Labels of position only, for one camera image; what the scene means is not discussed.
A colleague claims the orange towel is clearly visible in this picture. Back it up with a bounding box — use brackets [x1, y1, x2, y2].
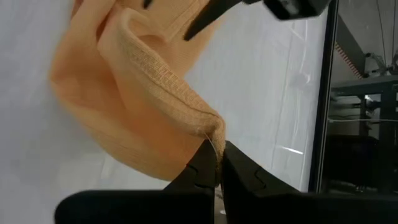
[49, 0, 226, 181]

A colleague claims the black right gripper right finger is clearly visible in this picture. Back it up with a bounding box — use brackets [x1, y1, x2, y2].
[221, 141, 398, 224]

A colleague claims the black metal table frame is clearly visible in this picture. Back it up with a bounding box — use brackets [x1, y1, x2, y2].
[307, 0, 340, 194]

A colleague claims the grey metal desk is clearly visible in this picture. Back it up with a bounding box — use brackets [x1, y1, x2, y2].
[329, 74, 398, 194]

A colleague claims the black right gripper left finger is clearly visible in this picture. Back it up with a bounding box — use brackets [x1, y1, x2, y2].
[54, 139, 220, 224]

